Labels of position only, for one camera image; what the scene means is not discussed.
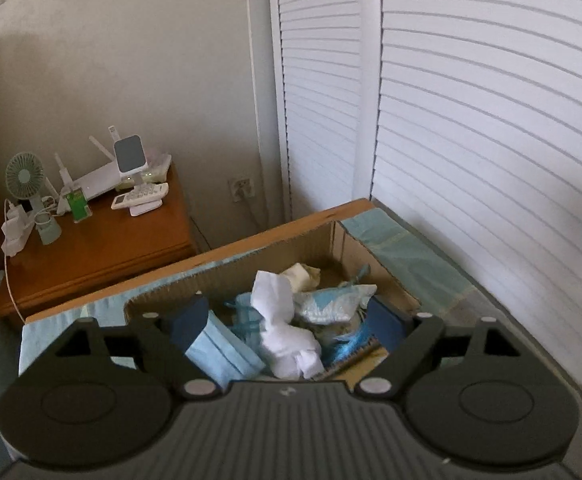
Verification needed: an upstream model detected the cream printed drawstring pouch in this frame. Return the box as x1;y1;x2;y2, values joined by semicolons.
293;284;378;348

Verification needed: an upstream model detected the green small bottle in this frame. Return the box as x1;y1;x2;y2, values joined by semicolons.
65;188;92;223

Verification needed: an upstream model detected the white cordless phone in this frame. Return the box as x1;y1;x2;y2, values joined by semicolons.
111;183;169;217

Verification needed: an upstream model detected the light blue towel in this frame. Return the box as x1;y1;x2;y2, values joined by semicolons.
18;208;484;370

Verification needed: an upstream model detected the white tissue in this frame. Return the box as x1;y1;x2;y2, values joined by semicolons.
251;271;325;380

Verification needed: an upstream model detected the small green desk fan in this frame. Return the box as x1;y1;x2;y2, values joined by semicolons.
6;152;62;246

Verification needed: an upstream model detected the wall socket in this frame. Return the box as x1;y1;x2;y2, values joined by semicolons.
228;177;255;203

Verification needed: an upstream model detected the brown cardboard box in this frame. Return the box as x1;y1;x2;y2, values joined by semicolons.
124;222;419;387

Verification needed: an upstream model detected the light blue face mask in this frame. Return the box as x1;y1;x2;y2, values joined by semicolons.
185;312;266;389

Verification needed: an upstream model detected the white power strip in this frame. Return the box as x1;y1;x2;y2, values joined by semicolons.
1;200;34;258

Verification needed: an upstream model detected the white wifi router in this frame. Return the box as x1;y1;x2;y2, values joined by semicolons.
54;136;120;216

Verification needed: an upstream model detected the white louvered closet door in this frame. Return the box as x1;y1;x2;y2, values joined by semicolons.
270;0;582;388

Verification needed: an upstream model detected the wooden nightstand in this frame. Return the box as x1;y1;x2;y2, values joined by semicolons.
0;167;197;326

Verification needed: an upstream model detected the plain cream cloth pouch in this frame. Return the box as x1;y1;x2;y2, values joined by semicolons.
281;262;320;294

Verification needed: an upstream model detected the white phone stand screen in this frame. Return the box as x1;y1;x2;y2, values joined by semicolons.
108;126;149;185

